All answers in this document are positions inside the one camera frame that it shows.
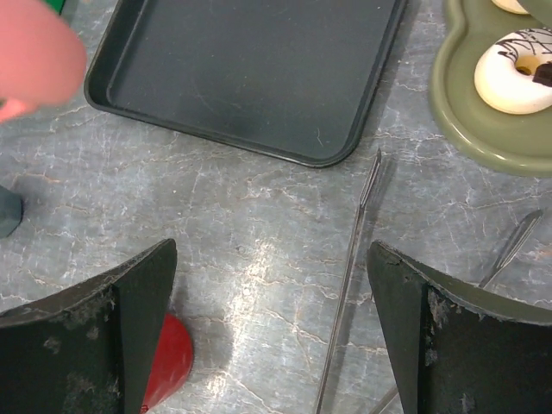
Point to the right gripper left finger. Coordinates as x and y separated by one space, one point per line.
88 348

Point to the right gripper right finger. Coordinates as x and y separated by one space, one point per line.
455 348

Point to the red mug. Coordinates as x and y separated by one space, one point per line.
172 363

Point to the metal tongs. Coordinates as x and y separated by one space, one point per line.
371 187

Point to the grey blue mug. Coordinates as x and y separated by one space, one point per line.
11 211

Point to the white chocolate donut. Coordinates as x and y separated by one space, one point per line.
514 74

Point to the pink mug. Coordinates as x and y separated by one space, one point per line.
43 60

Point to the blue iced donut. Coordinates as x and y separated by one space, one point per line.
511 6

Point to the green three-tier stand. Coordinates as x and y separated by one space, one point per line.
514 144

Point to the black baking tray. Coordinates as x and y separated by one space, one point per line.
290 79

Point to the green plastic crate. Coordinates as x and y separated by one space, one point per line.
56 5

